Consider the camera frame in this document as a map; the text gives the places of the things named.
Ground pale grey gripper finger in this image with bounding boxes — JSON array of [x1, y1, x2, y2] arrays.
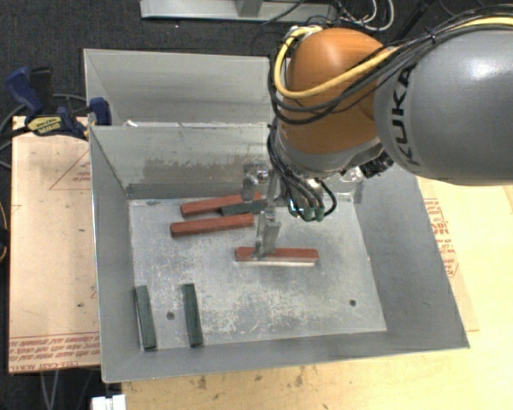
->
[[251, 216, 267, 261], [263, 216, 282, 259]]

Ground red-brown flat block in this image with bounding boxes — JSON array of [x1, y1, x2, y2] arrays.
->
[[233, 245, 321, 268], [180, 191, 264, 219], [169, 212, 257, 239]]

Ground dark green flat block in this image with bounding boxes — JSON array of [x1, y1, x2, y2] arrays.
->
[[180, 283, 205, 349], [133, 284, 159, 352], [219, 200, 268, 218]]

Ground grey metal bin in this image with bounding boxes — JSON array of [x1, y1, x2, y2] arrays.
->
[[83, 48, 470, 384]]

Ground brown cardboard board, red print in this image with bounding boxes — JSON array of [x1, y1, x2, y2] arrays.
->
[[8, 115, 481, 375]]

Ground black cylinder on white bracket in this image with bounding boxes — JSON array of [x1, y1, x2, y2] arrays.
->
[[340, 149, 395, 184]]

